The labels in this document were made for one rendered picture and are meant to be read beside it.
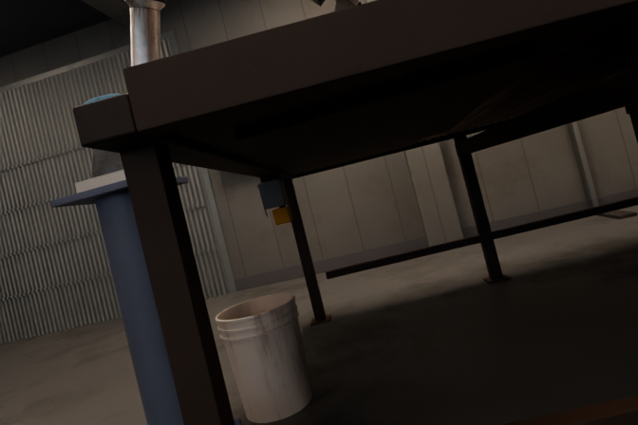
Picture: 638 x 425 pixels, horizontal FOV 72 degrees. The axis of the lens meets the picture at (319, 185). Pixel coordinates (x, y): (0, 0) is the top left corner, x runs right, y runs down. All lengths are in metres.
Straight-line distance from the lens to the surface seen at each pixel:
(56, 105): 5.40
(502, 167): 4.25
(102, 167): 1.35
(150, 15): 1.48
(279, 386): 1.64
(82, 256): 5.23
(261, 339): 1.58
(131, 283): 1.32
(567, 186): 4.40
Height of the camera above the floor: 0.70
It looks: 2 degrees up
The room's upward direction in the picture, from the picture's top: 14 degrees counter-clockwise
